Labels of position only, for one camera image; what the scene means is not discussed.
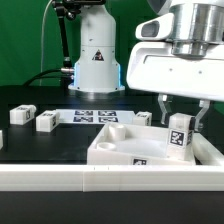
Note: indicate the black camera stand pole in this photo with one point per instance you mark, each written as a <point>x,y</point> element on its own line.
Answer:
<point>70,9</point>

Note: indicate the white square table top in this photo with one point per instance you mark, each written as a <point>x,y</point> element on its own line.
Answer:
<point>127,144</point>

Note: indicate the white marker tag sheet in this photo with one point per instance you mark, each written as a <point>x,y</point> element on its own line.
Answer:
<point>79,116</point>

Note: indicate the white part at left edge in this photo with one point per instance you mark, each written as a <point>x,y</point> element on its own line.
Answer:
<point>1,139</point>

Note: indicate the white L-shaped obstacle fence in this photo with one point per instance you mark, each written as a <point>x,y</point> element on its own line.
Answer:
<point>85,178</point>

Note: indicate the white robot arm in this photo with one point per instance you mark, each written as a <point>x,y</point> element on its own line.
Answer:
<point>180,52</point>

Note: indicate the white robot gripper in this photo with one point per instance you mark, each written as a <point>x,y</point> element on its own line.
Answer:
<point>152,67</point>

